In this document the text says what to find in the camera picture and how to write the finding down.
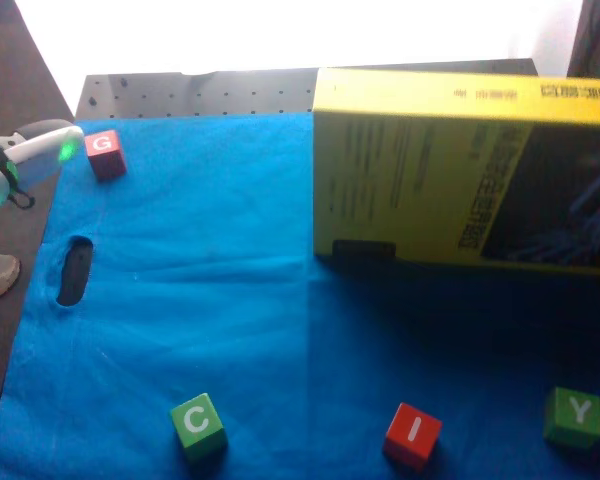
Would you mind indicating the blue cloth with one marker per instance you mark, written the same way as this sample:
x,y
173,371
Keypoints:
x,y
205,300

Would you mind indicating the red block letter G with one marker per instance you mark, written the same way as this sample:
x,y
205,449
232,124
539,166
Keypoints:
x,y
105,155

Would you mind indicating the red block letter I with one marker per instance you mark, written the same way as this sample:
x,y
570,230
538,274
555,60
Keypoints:
x,y
412,436

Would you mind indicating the yellow cardboard box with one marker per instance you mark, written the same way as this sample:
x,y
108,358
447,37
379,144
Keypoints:
x,y
430,165

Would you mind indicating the green block letter C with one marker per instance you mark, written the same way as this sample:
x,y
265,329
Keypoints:
x,y
197,425

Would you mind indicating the green block letter Y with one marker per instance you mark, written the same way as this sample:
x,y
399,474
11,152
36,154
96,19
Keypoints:
x,y
574,419

